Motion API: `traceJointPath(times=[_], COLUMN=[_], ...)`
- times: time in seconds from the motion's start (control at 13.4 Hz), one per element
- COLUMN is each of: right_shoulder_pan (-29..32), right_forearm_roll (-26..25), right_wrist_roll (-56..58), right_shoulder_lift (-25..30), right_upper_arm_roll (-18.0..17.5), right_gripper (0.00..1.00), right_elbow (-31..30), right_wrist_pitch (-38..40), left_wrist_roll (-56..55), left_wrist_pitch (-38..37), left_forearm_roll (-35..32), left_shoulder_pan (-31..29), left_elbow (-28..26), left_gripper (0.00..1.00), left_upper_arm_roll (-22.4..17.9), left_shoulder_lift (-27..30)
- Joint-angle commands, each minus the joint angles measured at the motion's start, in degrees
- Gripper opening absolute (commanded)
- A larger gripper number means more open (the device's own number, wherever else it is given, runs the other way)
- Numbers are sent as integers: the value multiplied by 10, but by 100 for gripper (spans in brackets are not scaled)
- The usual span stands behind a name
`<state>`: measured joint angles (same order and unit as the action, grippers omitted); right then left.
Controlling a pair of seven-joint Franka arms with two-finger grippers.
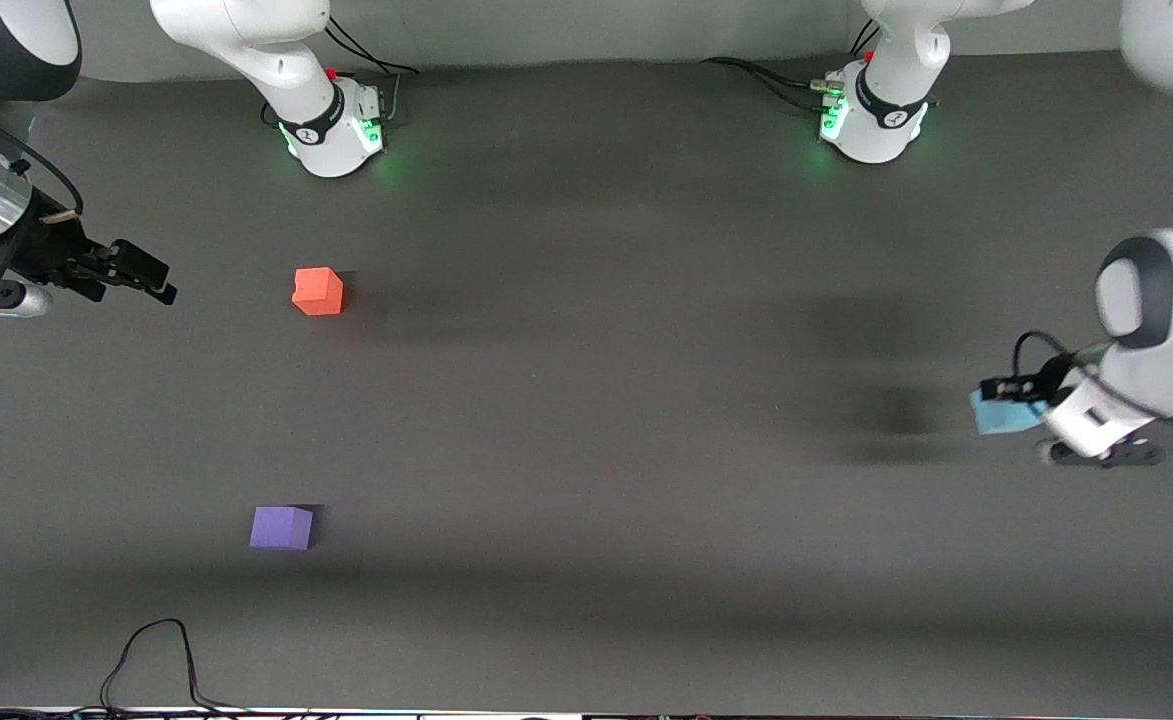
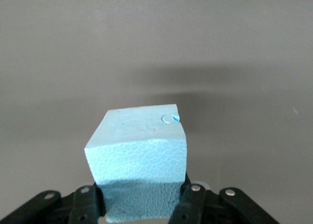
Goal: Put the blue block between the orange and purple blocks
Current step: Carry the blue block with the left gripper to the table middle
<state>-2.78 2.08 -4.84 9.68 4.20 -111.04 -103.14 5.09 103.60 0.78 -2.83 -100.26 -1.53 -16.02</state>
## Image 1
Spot black looped table cable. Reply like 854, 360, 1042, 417
96, 618, 257, 717

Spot orange foam block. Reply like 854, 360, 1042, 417
292, 267, 345, 317

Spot black arm base cables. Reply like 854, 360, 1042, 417
701, 20, 882, 113
324, 15, 420, 123

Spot black left arm base cables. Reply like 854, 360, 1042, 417
701, 20, 882, 113

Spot dark grey table mat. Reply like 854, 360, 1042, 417
0, 45, 1173, 717

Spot black right arm base cables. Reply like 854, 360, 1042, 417
324, 15, 420, 123

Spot purple foam block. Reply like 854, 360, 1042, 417
249, 506, 315, 551

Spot light blue foam block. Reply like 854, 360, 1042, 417
970, 390, 1049, 437

